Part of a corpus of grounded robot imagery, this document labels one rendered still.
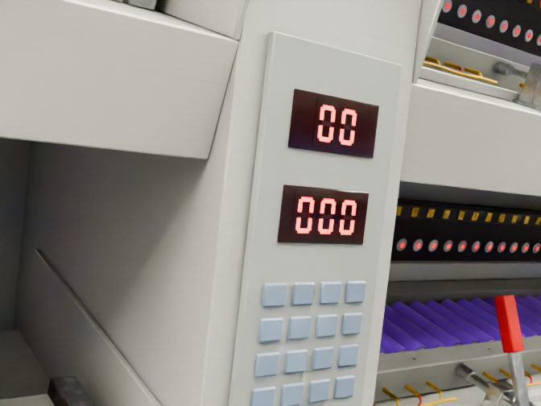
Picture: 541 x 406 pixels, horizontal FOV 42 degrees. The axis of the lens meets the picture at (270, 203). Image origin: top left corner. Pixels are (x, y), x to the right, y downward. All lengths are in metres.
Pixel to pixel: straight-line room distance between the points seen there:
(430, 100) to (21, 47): 0.18
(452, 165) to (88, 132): 0.19
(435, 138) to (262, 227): 0.11
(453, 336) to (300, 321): 0.29
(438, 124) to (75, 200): 0.18
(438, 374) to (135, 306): 0.24
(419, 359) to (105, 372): 0.22
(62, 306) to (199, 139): 0.14
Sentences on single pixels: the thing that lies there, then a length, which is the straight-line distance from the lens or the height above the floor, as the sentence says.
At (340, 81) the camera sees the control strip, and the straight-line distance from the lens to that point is 0.28.
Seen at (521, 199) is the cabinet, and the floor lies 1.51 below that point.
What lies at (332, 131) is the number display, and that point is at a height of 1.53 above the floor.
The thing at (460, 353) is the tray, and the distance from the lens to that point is 0.51.
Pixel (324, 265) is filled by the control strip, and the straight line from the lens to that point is 0.28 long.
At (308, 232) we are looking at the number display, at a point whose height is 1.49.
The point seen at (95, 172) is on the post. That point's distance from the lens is 0.35.
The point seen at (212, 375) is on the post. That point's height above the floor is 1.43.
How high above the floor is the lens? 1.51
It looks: 3 degrees down
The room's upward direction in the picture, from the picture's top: 6 degrees clockwise
